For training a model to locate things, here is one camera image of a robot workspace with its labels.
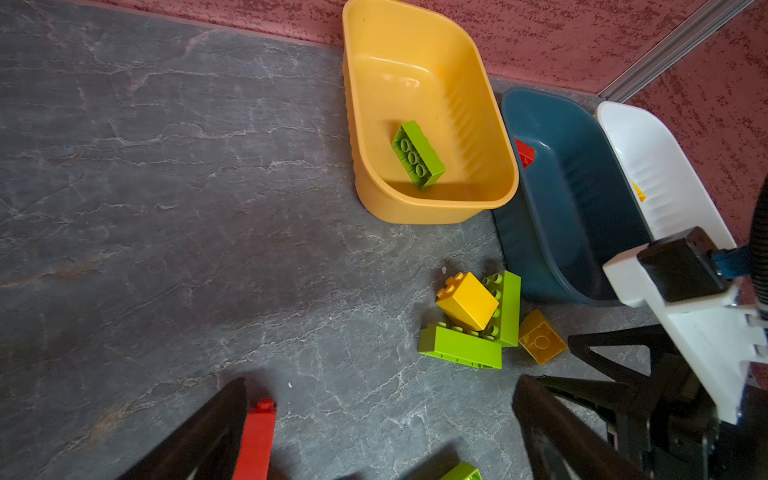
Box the green long lego brick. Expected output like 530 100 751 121
418 323 502 370

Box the small red lego brick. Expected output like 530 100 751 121
515 138 536 168

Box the yellow lego brick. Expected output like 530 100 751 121
631 181 646 203

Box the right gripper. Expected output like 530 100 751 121
530 323 768 480

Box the yellow lego cube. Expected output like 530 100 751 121
436 272 499 331

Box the yellow plastic bin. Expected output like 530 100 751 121
342 1 519 224

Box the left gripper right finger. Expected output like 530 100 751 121
512 375 646 479

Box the red long lego brick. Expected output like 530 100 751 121
232 399 277 480

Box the white plastic bin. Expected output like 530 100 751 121
595 101 736 249

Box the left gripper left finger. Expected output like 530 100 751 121
120 377 248 479

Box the yellow lego brick underside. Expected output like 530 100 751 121
519 309 568 365

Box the teal plastic bin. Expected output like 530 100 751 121
493 87 651 307

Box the right corner aluminium post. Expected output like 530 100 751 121
598 0 753 103

